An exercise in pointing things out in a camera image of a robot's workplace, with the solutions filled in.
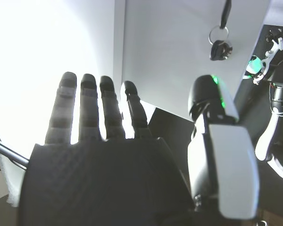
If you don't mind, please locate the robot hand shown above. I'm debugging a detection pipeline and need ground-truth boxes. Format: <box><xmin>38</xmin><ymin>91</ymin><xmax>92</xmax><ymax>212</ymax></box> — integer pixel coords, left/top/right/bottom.
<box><xmin>18</xmin><ymin>72</ymin><xmax>267</xmax><ymax>226</ymax></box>

